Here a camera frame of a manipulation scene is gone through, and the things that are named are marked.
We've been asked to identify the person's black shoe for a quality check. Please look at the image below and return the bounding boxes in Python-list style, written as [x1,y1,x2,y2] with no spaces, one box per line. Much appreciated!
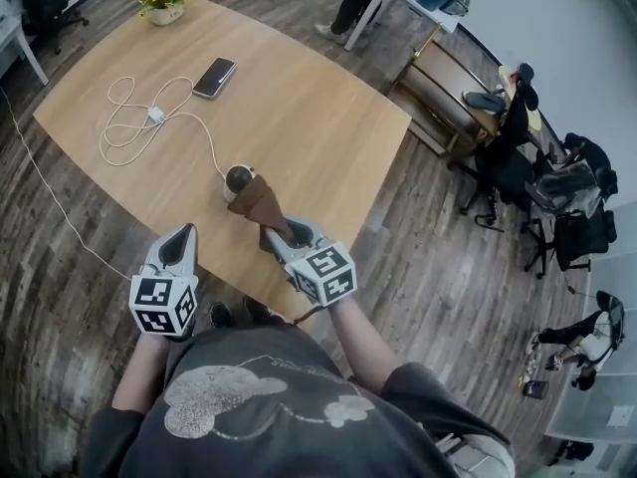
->
[243,296,286,326]
[208,301,235,330]

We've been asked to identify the white looped cable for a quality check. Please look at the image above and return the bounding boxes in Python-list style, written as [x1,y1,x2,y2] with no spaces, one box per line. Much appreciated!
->
[98,75,196,167]

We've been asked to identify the white desk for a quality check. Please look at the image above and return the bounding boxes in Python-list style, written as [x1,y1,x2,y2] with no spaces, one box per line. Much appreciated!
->
[0,15,50,87]

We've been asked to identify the long white floor cable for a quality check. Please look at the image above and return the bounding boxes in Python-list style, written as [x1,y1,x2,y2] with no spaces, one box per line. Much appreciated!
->
[0,87,133,284]

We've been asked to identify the person's left forearm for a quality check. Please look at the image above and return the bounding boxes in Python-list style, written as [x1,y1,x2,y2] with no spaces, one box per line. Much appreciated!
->
[110,333,171,415]

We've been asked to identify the frosted glass partition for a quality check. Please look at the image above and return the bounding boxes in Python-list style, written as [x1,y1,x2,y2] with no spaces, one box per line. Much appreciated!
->
[543,201,637,473]

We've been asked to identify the small items cluster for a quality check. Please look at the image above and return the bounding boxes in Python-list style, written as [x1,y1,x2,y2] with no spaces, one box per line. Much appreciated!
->
[516,345,542,383]

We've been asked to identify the wooden shelf rack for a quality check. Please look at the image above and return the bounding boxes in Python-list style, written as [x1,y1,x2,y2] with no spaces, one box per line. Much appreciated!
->
[389,22,505,161]

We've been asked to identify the person's right forearm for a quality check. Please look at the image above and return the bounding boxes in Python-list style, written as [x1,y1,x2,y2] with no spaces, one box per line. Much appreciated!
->
[327,296,400,398]

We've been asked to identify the person's light grey trousers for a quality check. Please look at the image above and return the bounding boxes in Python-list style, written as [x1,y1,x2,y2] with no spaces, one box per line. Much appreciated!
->
[436,432,517,478]

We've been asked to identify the dark slipper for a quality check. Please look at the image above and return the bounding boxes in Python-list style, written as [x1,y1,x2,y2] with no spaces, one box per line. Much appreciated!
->
[461,90,507,116]

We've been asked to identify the plastic-wrapped office chair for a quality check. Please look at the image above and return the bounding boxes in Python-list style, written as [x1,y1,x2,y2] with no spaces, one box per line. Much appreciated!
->
[522,160,606,221]

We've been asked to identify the brown cloth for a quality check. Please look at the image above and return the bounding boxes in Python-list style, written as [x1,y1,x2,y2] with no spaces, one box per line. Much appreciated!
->
[226,171,296,256]

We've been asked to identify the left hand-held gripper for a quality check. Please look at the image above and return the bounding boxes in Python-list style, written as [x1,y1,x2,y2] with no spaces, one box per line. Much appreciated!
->
[128,223,200,343]

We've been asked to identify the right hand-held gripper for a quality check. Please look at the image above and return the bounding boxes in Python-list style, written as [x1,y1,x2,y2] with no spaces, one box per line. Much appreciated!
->
[265,216,358,309]

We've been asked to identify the person's dark grey printed t-shirt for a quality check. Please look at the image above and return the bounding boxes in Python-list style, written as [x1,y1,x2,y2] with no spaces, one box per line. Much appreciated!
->
[88,323,510,478]

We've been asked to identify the black smartphone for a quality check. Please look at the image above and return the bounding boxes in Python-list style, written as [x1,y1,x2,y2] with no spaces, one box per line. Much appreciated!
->
[190,57,239,101]

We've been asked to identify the sunflowers in white pot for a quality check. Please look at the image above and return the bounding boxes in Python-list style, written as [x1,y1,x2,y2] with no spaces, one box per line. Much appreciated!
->
[137,0,198,27]

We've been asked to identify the black office chair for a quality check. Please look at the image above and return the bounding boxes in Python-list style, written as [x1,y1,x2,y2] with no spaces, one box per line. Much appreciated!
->
[459,62,541,229]
[524,208,619,281]
[1,0,92,55]

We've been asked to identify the yellow round table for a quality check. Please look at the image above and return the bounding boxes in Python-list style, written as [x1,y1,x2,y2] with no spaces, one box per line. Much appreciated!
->
[498,64,545,131]

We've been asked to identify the black bag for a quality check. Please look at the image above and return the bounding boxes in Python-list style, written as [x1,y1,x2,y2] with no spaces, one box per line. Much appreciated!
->
[546,440,596,468]

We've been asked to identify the white camera with dark dome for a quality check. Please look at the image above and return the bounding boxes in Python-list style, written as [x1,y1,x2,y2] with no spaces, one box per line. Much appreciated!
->
[221,164,258,205]

